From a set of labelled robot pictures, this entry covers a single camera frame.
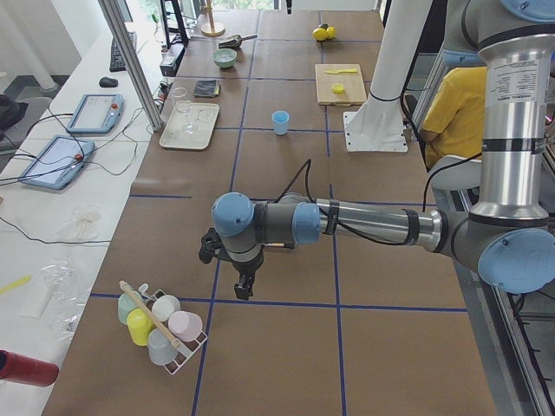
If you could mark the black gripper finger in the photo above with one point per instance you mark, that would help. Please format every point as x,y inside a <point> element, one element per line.
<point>239,290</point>
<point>248,288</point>

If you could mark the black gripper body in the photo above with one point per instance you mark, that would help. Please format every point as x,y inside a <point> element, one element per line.
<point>246,265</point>

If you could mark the lemon slice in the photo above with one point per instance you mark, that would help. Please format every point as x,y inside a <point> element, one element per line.
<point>338,88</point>

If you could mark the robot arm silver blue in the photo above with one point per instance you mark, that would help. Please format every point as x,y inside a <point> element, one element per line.
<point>504,237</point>

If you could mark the pink cup in rack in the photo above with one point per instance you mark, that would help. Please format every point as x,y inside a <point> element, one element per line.
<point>185,325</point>

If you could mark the white cup in rack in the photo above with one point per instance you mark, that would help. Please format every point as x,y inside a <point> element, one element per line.
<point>165,306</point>

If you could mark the grey-blue cup in rack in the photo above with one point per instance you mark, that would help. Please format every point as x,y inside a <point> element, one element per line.
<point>160,350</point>

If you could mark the yellow cup in rack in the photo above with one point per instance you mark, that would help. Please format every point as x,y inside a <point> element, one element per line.
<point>139,326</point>

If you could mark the mint green cup in rack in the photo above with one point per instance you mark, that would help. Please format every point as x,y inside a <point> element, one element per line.
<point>125,306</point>

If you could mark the light blue plastic cup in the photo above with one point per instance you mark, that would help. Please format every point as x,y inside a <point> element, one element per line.
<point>280,121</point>

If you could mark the whole yellow lemon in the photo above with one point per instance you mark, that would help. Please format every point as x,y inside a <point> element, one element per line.
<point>323,32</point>

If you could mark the steel muddler black tip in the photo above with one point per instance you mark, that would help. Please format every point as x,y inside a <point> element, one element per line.
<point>280,245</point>

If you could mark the cream bear serving tray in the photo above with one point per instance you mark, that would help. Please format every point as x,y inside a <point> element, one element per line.
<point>203,116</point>

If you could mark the crumpled clear plastic bag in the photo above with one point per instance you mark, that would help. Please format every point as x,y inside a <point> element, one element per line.
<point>68,293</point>

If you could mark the clear wine glass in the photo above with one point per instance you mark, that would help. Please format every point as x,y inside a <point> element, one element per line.
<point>182,105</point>

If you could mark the grey folded cloth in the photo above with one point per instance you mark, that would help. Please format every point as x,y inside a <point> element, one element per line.
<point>206,88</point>

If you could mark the wooden cutting board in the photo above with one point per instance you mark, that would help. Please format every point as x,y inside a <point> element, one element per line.
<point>355,93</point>

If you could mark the green bowl of ice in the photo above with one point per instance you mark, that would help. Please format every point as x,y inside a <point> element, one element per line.
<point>225,58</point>

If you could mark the upper teach pendant tablet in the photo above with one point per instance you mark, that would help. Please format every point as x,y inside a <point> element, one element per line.
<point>96,114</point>

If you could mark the teach pendant tablet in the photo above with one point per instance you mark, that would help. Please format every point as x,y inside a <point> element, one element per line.
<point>58,163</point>
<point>96,114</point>

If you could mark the yellow stick on side table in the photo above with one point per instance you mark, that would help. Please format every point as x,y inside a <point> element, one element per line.
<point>15,284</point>

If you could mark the lower teach pendant tablet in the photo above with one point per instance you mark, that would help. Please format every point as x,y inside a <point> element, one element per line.
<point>58,163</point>

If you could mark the yellow plastic knife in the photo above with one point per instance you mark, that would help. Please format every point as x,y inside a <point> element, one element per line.
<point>341,71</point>

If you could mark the steel ice scoop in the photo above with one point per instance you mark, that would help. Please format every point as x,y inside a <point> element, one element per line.
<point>235,42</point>

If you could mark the black computer mouse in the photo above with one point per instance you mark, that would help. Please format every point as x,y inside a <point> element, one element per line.
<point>108,82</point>

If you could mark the red bottle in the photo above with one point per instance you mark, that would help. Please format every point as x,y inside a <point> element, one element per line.
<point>26,370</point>

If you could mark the black keyboard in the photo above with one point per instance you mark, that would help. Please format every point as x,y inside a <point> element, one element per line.
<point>117,63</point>

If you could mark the person in yellow shirt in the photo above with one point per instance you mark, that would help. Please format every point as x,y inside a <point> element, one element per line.
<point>454,124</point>

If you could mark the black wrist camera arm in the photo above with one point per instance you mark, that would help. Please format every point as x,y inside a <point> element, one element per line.
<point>210,247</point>

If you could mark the white wire cup rack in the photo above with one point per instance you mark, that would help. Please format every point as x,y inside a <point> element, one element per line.
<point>188,348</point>

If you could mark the wooden rack handle rod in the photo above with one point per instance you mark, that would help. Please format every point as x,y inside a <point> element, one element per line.
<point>127,289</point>

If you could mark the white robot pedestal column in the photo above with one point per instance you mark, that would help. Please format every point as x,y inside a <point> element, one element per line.
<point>377,126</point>

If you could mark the aluminium frame post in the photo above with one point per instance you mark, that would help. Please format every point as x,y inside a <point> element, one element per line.
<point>114,19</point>

